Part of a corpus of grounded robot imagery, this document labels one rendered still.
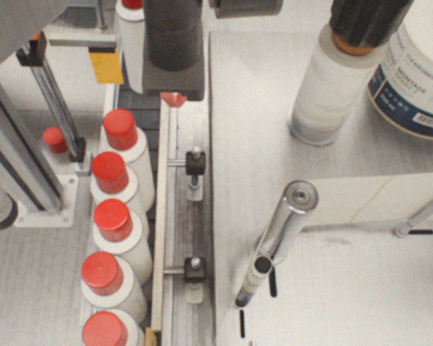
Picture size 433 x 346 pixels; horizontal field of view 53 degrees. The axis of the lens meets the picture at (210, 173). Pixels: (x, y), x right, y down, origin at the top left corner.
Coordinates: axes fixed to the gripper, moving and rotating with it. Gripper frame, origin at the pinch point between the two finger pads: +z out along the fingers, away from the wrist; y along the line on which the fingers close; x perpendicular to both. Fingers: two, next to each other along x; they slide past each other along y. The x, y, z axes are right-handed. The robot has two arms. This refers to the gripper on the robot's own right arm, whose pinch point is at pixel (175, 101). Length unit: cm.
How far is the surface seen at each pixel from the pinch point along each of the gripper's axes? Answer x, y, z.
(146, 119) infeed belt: 4.9, 6.5, 13.6
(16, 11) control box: 7.0, -16.1, -29.1
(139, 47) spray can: 5.3, 11.3, 2.7
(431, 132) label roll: -40.4, 3.2, 11.5
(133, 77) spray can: 6.8, 11.6, 9.6
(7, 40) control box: 7.6, -17.0, -28.0
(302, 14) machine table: -25.2, 35.9, 18.4
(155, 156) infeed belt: 3.2, -0.3, 13.6
